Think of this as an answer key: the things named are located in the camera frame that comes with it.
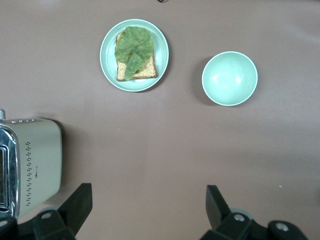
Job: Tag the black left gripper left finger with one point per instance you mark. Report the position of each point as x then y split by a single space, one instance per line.
77 207

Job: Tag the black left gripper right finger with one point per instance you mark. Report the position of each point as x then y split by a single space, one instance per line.
218 212

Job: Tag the beige and chrome toaster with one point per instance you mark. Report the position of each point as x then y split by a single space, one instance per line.
42 155

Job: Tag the brown table cover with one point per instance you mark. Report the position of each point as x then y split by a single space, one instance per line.
160 140

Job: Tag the green plastic bowl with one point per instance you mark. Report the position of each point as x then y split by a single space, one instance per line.
229 78

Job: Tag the toast slice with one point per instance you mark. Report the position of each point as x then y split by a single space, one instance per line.
147 71

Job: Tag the green lettuce leaf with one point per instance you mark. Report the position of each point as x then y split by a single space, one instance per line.
135 47

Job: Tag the green plate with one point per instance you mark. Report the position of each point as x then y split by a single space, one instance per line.
160 50

